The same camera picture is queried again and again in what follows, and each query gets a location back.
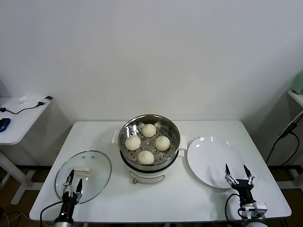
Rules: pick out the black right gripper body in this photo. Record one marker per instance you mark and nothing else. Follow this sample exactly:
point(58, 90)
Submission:
point(243, 189)

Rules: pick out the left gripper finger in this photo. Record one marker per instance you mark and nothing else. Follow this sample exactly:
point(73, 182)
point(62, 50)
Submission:
point(79, 186)
point(70, 177)

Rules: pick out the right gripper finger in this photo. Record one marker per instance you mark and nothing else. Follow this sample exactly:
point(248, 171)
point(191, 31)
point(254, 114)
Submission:
point(227, 170)
point(247, 171)

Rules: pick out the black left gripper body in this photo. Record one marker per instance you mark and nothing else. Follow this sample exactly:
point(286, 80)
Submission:
point(68, 203)

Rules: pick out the round glass pot lid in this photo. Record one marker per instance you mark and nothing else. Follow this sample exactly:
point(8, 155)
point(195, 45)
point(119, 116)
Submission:
point(94, 165)

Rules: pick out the white steamed baozi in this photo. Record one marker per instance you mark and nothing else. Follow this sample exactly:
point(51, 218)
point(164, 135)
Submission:
point(162, 143)
point(149, 130)
point(132, 143)
point(145, 157)

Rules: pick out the stainless steel steamer basket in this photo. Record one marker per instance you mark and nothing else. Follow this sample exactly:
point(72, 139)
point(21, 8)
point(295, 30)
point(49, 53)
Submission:
point(174, 142)

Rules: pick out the large white plate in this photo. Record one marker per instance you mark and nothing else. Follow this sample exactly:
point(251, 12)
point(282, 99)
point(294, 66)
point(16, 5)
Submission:
point(210, 158)

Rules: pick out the white electric cooking pot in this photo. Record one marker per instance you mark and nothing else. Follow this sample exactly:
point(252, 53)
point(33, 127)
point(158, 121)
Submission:
point(146, 176)

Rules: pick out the white side desk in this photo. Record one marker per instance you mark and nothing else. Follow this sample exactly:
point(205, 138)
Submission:
point(21, 123)

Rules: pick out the blue computer mouse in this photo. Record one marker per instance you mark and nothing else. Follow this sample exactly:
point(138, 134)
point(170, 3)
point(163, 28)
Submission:
point(4, 124)

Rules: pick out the crumpled white tissue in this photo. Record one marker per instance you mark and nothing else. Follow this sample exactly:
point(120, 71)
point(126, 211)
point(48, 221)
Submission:
point(23, 99)

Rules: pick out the pale green appliance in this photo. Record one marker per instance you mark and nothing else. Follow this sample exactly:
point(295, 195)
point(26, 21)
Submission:
point(298, 82)

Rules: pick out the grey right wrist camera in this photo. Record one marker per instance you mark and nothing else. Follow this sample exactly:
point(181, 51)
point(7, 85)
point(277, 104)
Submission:
point(258, 209)

